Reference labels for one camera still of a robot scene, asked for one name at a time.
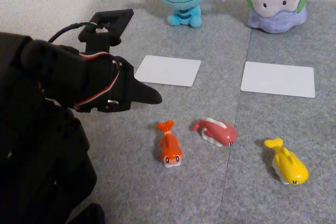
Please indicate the orange shrimp sushi fish toy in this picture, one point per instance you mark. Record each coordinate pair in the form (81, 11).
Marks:
(170, 148)

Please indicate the yellow egg sushi fish toy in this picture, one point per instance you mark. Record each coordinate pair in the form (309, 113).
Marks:
(287, 163)

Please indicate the red tuna sushi fish toy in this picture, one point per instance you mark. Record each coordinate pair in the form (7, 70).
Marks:
(220, 132)

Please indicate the purple Goomy plush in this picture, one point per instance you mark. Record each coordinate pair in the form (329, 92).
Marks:
(275, 6)

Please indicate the white card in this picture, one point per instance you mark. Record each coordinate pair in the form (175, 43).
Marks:
(278, 79)
(168, 70)

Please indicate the grey carpet tile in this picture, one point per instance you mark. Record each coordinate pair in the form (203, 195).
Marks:
(288, 119)
(157, 197)

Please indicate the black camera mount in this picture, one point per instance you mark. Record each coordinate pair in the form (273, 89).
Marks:
(113, 24)

